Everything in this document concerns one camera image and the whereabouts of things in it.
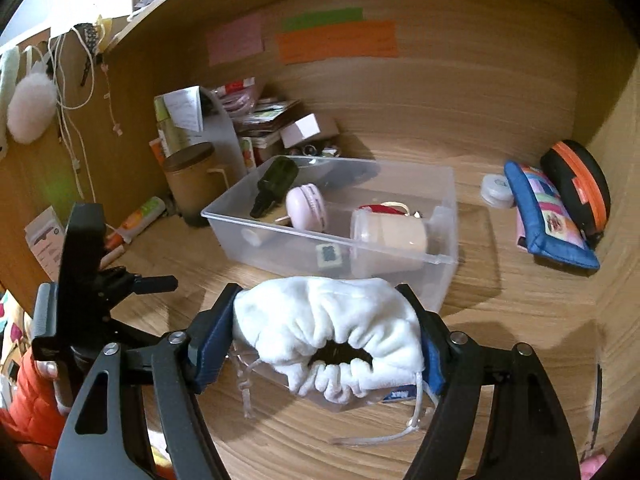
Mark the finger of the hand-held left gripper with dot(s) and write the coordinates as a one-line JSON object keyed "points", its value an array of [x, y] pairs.
{"points": [[155, 284], [132, 332]]}

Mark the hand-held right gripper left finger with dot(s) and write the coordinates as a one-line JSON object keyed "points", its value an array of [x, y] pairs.
{"points": [[212, 355]]}

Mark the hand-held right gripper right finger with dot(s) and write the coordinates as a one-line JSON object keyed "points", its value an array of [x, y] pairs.
{"points": [[435, 360]]}

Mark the clear plastic storage box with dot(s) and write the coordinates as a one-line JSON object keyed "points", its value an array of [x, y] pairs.
{"points": [[280, 255]]}

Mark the cream lotion bottle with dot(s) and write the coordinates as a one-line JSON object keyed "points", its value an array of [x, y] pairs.
{"points": [[390, 232]]}

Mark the small blue white packet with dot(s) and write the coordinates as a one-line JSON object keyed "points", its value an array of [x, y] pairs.
{"points": [[327, 255]]}

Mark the red charm pouch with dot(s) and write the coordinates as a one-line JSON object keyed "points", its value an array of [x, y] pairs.
{"points": [[380, 207]]}

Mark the dark green bottle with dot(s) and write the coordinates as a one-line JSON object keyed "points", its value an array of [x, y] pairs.
{"points": [[277, 175]]}

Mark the pink round compact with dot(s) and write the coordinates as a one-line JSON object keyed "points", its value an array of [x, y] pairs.
{"points": [[305, 205]]}

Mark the person's left forearm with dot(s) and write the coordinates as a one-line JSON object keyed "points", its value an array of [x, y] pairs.
{"points": [[30, 410]]}

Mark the wooden desktop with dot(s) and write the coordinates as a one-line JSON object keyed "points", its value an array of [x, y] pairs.
{"points": [[500, 335]]}

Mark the person's left hand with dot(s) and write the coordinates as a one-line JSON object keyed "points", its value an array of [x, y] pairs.
{"points": [[47, 369]]}

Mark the white medicine box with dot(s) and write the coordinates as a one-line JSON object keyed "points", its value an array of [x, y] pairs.
{"points": [[42, 245]]}

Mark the orange green tube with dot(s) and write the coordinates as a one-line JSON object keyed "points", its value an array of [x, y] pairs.
{"points": [[142, 215]]}

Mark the brown mug with lid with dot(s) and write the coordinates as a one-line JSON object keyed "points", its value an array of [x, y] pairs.
{"points": [[192, 185]]}

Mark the colourful printed cloth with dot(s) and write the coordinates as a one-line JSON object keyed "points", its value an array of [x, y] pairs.
{"points": [[12, 330]]}

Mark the orange box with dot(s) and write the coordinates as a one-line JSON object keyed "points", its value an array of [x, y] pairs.
{"points": [[156, 152]]}

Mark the white fluffy pompom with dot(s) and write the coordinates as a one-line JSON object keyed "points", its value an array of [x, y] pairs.
{"points": [[30, 107]]}

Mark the fruit print carton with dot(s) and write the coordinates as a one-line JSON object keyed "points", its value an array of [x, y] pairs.
{"points": [[248, 155]]}

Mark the white printed paper receipt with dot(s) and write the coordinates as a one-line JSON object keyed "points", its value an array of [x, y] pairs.
{"points": [[185, 107]]}

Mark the black hair clip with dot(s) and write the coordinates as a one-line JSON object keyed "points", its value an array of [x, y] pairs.
{"points": [[87, 72]]}

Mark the blue pencil case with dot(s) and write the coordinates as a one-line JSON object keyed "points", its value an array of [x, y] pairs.
{"points": [[550, 220]]}

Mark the mint green cloth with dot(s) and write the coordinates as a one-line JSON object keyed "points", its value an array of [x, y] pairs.
{"points": [[7, 80]]}

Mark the white round case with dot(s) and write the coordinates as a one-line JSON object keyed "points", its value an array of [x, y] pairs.
{"points": [[496, 187]]}

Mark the pink cloth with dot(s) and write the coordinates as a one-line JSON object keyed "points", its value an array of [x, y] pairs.
{"points": [[595, 466]]}

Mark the stack of assorted packets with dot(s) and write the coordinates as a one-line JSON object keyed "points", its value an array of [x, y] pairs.
{"points": [[270, 115]]}

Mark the glass bowl of trinkets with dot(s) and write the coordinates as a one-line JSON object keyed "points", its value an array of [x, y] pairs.
{"points": [[310, 150]]}

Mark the small white open box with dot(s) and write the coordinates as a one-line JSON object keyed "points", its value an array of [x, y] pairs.
{"points": [[300, 130]]}

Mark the black orange zip case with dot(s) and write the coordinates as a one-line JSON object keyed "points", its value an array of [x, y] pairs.
{"points": [[575, 175]]}

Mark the pink sticky note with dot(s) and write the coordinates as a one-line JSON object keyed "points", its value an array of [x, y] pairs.
{"points": [[235, 40]]}

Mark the orange sticky note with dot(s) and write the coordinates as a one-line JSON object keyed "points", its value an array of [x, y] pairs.
{"points": [[335, 42]]}

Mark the green sticky note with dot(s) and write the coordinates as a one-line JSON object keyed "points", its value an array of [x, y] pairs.
{"points": [[320, 19]]}

